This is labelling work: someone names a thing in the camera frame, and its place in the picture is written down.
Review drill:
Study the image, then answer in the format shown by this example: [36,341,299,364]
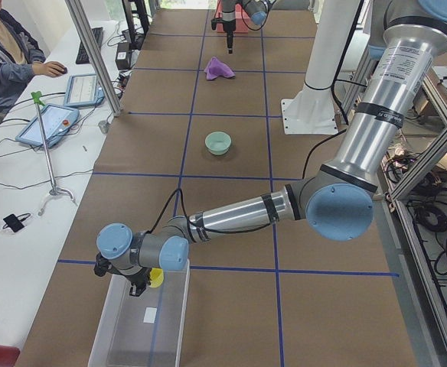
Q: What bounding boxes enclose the seated person operator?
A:
[0,1,67,115]

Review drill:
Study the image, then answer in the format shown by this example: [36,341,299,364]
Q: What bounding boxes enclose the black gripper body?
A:
[210,15,236,54]
[126,269,151,297]

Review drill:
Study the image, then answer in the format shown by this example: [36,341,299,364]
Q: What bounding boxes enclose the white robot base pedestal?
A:
[281,0,363,135]

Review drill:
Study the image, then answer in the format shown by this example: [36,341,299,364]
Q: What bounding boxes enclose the teach pendant tablet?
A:
[15,104,80,148]
[64,73,104,108]

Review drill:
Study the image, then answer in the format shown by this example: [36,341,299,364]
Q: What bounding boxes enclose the teach pendant tablet near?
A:
[15,104,80,148]

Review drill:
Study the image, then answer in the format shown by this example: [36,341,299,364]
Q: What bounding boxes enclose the metal stand with green clip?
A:
[31,91,77,217]

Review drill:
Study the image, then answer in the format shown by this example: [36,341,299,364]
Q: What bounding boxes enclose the purple microfiber cloth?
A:
[204,57,236,81]

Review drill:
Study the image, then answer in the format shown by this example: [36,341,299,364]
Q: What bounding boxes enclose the aluminium frame post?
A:
[65,0,122,117]

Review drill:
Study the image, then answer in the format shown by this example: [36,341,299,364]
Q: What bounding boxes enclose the teach pendant tablet far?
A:
[64,73,104,108]

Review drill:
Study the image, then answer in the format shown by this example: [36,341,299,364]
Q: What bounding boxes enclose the clear plastic storage box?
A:
[88,262,190,367]

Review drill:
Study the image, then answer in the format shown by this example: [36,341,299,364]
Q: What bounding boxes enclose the mint green bowl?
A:
[204,131,232,156]

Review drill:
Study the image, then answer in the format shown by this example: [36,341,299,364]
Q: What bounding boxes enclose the black keyboard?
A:
[75,26,105,65]

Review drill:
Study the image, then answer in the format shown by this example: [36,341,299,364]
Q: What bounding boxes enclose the small black device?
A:
[2,213,31,233]

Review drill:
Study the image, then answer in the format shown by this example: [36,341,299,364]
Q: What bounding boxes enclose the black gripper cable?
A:
[146,129,351,235]

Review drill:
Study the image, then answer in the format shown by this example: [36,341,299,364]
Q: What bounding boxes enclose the black power adapter box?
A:
[115,42,132,70]

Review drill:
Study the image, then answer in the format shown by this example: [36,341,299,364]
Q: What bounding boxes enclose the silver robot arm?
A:
[94,1,447,296]
[210,0,276,54]

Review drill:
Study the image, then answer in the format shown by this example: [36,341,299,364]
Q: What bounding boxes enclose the yellow plastic cup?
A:
[149,268,164,288]

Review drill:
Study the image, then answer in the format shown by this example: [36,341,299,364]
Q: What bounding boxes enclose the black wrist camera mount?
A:
[93,252,112,278]

